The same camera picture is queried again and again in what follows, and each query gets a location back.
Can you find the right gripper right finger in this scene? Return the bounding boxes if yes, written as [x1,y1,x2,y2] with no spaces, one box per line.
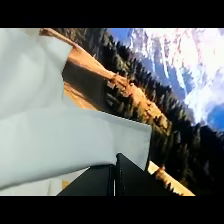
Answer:
[115,152,175,197]

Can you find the white shirt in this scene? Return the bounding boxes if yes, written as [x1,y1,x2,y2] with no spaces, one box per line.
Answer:
[0,28,153,197]

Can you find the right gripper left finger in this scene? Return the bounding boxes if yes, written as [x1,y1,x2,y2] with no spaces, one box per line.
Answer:
[57,164,116,197]

